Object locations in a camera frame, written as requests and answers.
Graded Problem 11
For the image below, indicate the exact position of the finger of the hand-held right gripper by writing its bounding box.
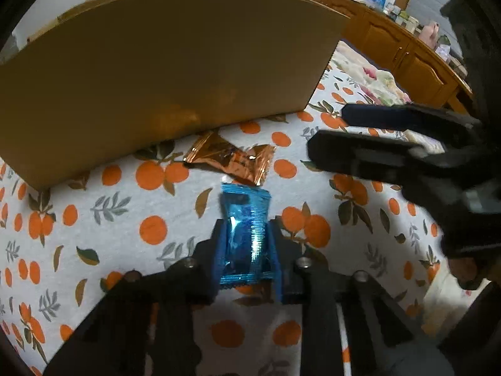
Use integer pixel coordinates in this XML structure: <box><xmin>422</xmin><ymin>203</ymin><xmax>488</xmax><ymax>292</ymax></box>
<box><xmin>307</xmin><ymin>130</ymin><xmax>443</xmax><ymax>192</ymax></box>
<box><xmin>341</xmin><ymin>102</ymin><xmax>482</xmax><ymax>145</ymax></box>

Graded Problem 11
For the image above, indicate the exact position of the pink container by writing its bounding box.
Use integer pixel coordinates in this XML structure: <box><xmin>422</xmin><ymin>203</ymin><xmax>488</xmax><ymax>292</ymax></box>
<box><xmin>421</xmin><ymin>23</ymin><xmax>441</xmax><ymax>50</ymax></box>

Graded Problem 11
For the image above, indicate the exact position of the wooden sideboard cabinet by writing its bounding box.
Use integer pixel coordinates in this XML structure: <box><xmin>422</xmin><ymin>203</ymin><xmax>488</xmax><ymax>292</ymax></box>
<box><xmin>298</xmin><ymin>0</ymin><xmax>474</xmax><ymax>116</ymax></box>

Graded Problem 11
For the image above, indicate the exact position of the orange foil candy wrapper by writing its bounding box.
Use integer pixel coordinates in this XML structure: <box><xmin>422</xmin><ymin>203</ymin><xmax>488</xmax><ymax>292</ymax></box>
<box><xmin>183</xmin><ymin>130</ymin><xmax>278</xmax><ymax>186</ymax></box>

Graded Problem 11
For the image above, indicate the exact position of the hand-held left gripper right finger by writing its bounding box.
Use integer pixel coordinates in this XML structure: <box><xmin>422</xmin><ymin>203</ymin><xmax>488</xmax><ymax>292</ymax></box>
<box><xmin>267</xmin><ymin>216</ymin><xmax>455</xmax><ymax>376</ymax></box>

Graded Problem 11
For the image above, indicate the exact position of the floral blanket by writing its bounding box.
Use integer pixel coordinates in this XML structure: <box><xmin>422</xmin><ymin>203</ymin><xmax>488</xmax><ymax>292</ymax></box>
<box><xmin>329</xmin><ymin>41</ymin><xmax>451</xmax><ymax>153</ymax></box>

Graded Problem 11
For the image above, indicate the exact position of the orange fruit print cloth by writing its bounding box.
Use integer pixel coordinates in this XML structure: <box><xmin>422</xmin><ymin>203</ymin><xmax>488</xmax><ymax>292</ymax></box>
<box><xmin>0</xmin><ymin>60</ymin><xmax>486</xmax><ymax>376</ymax></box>

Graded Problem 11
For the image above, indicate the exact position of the group of small bottles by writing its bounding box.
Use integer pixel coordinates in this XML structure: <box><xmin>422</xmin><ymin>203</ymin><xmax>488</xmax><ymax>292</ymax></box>
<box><xmin>385</xmin><ymin>2</ymin><xmax>421</xmax><ymax>32</ymax></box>

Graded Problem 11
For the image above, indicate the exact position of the blue foil candy wrapper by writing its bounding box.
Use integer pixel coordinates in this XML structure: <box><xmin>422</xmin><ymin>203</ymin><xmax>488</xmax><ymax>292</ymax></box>
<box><xmin>218</xmin><ymin>182</ymin><xmax>275</xmax><ymax>288</ymax></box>

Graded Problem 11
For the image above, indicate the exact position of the person's right hand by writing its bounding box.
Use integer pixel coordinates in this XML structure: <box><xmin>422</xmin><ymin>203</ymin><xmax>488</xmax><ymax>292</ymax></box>
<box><xmin>448</xmin><ymin>258</ymin><xmax>494</xmax><ymax>295</ymax></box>

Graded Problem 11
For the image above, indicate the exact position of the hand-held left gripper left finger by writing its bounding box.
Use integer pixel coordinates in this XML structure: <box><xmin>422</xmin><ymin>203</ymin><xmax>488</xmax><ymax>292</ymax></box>
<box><xmin>41</xmin><ymin>219</ymin><xmax>228</xmax><ymax>376</ymax></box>

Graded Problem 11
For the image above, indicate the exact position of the cardboard box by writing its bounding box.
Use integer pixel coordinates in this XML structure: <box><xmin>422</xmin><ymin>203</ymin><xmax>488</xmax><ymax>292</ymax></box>
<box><xmin>0</xmin><ymin>0</ymin><xmax>351</xmax><ymax>192</ymax></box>

